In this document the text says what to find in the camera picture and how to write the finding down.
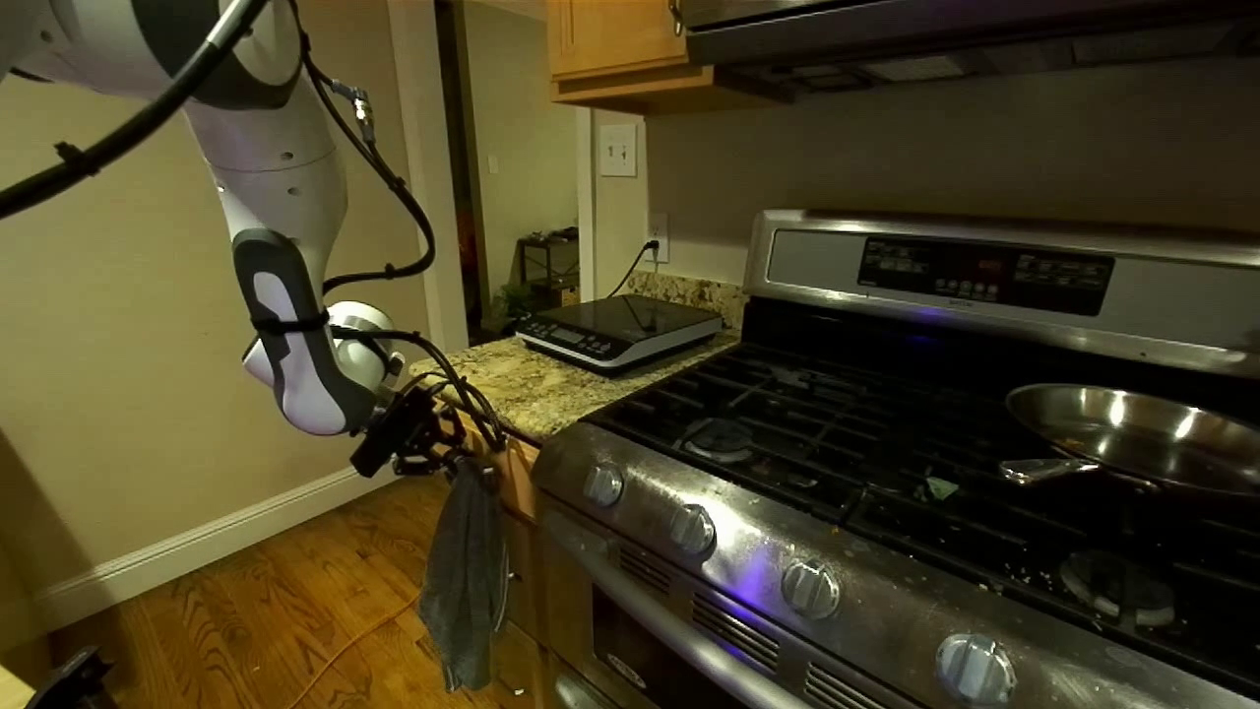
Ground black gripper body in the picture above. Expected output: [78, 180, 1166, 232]
[388, 384, 463, 482]

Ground wooden knife drawer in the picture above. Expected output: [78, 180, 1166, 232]
[488, 436, 544, 524]

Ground short granite countertop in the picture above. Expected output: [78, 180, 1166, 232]
[427, 278, 750, 450]

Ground grey hanging dish towel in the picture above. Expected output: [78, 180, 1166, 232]
[419, 455, 520, 697]

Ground narrow wooden base cabinet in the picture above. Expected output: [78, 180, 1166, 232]
[488, 436, 562, 709]

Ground silver stove knob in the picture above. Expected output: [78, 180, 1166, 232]
[782, 554, 849, 625]
[667, 504, 726, 566]
[583, 465, 631, 512]
[938, 630, 1026, 709]

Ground black induction cooktop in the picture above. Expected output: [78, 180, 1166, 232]
[513, 290, 730, 379]

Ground steel oven door with window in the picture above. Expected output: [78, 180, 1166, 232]
[539, 497, 923, 709]

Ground stainless steel gas stove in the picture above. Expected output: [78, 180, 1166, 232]
[528, 206, 1260, 709]

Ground wooden upper cabinet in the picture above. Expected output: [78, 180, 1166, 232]
[544, 0, 800, 110]

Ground stainless steel microwave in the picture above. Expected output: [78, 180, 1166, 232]
[669, 0, 1260, 103]

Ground steel frying pan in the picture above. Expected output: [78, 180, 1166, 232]
[999, 382, 1260, 504]

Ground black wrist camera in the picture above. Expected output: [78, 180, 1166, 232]
[348, 413, 401, 482]

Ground black wire rack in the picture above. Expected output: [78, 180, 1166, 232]
[513, 223, 583, 310]

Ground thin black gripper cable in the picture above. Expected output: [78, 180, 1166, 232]
[289, 22, 544, 509]

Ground black power cable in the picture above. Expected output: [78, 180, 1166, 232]
[604, 235, 667, 308]

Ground white light switch plate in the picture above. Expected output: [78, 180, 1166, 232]
[594, 114, 645, 180]

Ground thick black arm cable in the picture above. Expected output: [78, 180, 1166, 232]
[0, 0, 271, 220]

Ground black camera stand part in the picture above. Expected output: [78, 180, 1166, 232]
[24, 644, 121, 709]

